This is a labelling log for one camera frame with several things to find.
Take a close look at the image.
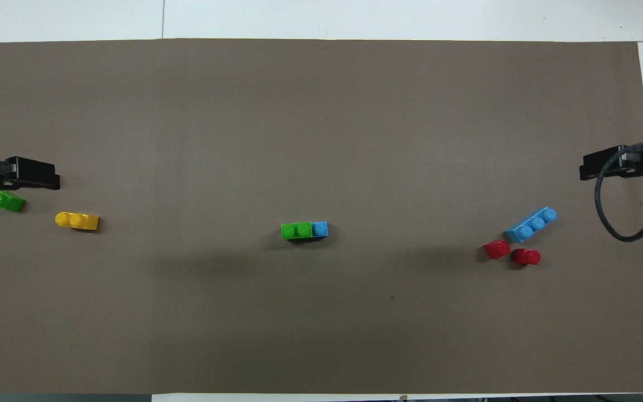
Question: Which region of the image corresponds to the green short toy block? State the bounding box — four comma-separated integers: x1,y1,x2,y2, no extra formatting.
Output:
281,223,314,241

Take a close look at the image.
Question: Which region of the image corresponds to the green long toy block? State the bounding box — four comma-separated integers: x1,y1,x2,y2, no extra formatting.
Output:
0,190,26,213

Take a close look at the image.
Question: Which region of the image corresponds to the yellow two-stud toy block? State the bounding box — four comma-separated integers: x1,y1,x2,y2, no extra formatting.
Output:
55,212,100,232

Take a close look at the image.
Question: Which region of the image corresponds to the blue long toy block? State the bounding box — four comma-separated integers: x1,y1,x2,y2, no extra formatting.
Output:
505,207,558,243

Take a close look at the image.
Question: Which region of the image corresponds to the brown table mat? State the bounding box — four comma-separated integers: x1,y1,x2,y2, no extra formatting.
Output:
0,38,643,395

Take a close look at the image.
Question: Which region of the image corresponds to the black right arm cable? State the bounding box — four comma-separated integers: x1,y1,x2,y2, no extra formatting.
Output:
594,142,643,242

